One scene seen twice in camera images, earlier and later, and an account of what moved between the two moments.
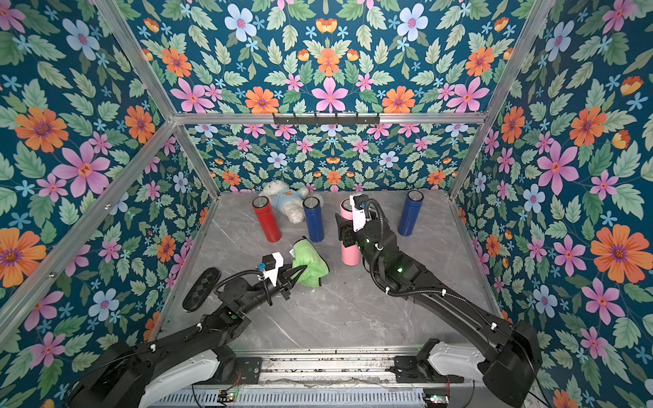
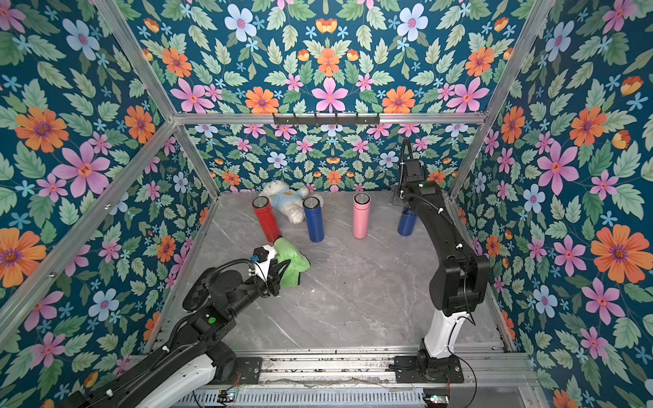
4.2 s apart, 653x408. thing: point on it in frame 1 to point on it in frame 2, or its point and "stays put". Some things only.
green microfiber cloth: (304, 254) to (289, 275)
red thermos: (266, 216) stays put
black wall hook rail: (326, 120) stays put
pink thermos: (350, 255) to (361, 203)
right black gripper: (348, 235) to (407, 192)
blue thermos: (410, 212) stays put
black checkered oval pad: (201, 289) stays put
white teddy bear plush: (289, 200) stays put
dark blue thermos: (315, 219) stays put
